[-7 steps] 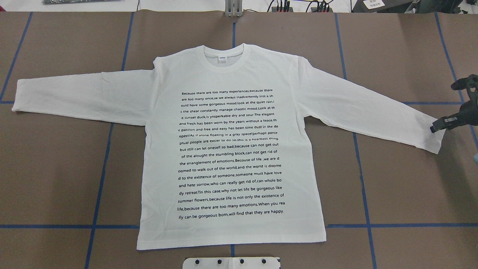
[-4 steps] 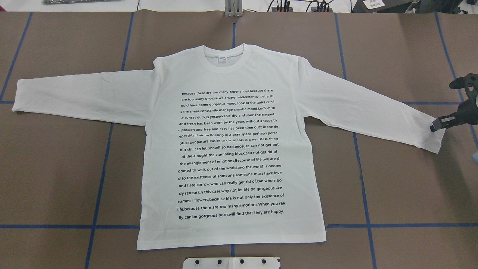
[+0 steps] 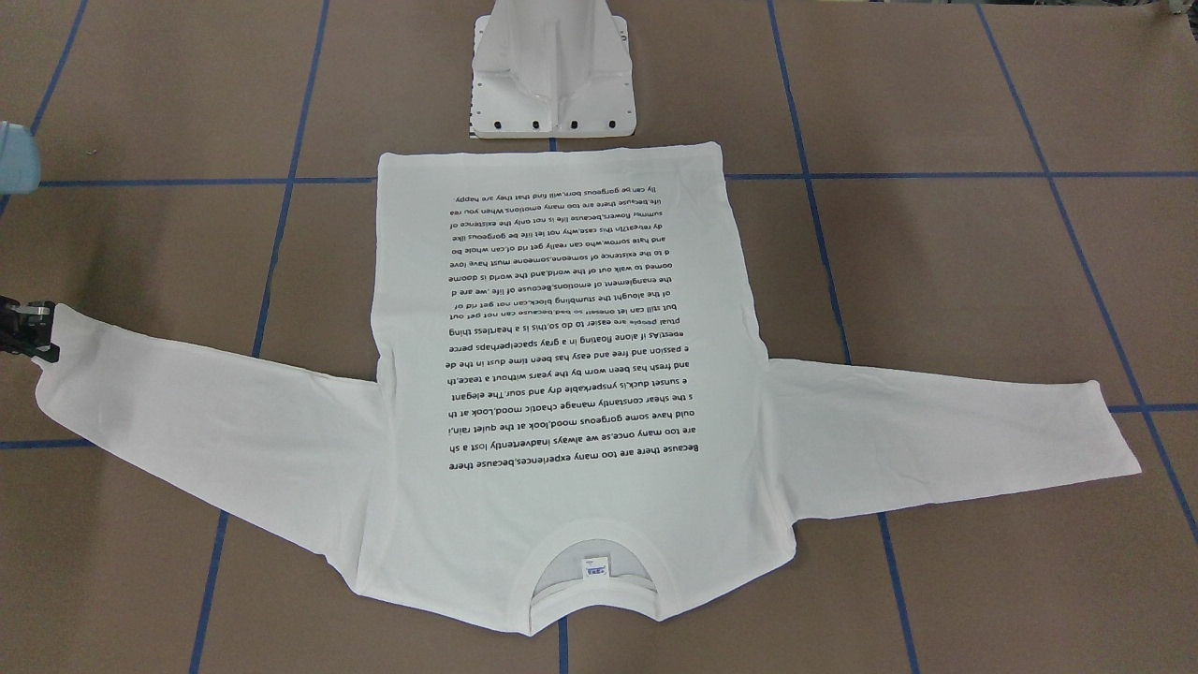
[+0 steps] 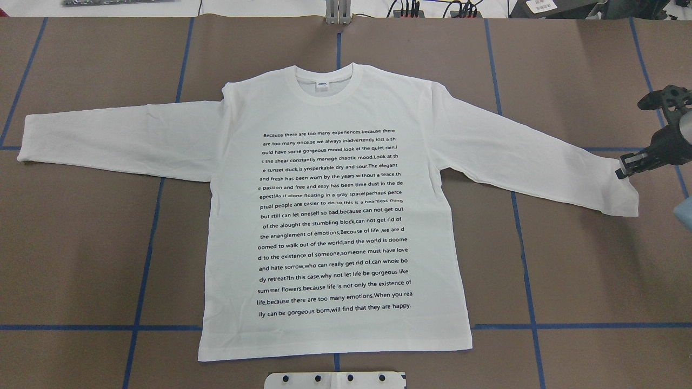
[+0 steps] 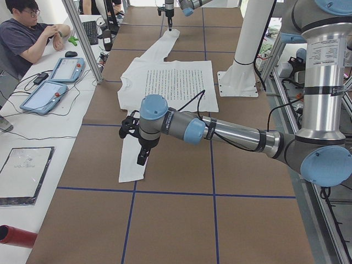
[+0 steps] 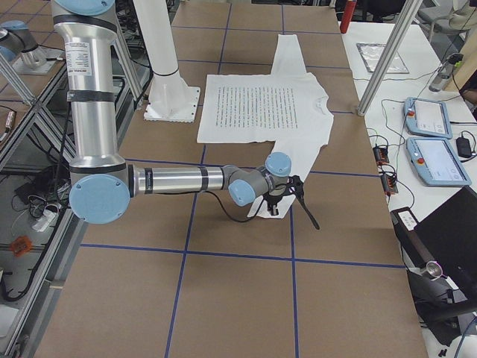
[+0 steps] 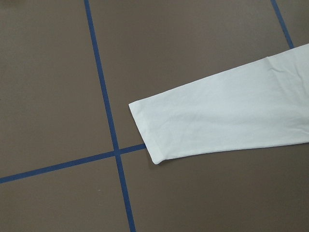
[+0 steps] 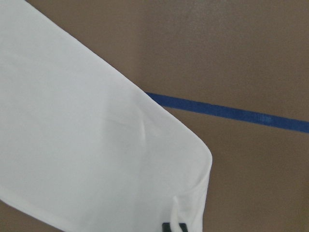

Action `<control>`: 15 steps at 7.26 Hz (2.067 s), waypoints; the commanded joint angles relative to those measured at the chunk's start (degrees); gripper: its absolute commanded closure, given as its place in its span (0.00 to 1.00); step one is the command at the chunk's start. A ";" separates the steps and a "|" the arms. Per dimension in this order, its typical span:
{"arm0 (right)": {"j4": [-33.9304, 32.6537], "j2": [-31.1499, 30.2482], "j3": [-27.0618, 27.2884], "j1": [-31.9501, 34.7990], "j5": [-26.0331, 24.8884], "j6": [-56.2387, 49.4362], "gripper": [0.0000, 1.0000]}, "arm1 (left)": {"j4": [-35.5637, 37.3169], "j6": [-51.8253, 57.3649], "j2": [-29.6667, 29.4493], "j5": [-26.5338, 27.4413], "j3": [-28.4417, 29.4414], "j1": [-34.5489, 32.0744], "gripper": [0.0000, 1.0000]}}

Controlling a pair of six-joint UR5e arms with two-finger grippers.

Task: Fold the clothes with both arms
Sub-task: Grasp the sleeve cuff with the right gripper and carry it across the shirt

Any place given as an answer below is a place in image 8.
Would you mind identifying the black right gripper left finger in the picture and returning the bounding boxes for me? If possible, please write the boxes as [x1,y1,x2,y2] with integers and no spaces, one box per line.
[162,223,171,232]

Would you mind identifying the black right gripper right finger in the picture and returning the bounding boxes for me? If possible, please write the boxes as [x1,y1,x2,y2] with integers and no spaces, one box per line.
[179,223,187,232]

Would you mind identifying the white long-sleeve printed shirt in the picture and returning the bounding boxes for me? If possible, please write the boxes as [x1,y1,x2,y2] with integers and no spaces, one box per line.
[0,0,212,232]

